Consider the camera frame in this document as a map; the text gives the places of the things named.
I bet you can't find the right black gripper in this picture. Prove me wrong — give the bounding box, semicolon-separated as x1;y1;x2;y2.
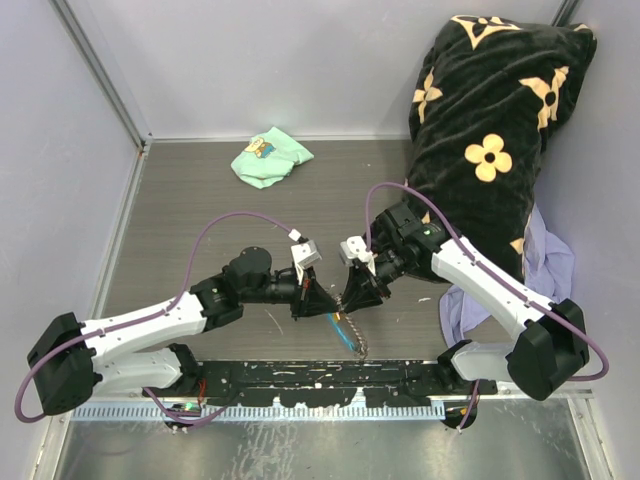
340;241;418;314

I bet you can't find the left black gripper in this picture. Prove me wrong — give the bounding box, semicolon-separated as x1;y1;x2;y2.
241;262;338;321

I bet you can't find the blue handled key ring organizer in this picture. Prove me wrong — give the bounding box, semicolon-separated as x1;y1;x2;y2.
328;294;369;360

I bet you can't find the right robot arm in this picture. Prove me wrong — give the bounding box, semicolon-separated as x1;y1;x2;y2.
340;202;590;401

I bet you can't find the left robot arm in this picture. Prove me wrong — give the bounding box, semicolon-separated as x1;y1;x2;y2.
27;243;338;416

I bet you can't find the mint green cloth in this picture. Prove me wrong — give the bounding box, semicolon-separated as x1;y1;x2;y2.
231;127;314;190

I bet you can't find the lavender cloth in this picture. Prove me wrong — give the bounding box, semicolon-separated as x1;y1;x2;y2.
439;205;575;347

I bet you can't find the black floral blanket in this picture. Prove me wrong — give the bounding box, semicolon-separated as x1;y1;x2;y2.
406;15;597;279

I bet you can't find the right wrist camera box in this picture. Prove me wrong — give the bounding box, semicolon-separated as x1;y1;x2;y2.
339;236;376;275

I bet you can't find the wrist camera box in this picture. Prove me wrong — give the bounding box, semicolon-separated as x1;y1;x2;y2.
291;240;322;285
339;236;376;275

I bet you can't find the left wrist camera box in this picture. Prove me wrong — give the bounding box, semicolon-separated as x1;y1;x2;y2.
291;240;322;285

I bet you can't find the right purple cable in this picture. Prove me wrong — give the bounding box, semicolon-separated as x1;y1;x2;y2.
363;180;610;431

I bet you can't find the purple cable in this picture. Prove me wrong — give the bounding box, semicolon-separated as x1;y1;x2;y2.
13;212;296;431
363;180;610;431

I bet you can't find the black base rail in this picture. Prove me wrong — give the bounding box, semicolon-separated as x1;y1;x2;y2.
153;360;473;408

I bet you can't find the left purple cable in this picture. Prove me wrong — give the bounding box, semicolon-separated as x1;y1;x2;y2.
13;212;296;431

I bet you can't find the aluminium corner post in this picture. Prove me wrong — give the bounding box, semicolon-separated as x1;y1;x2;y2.
50;1;153;150

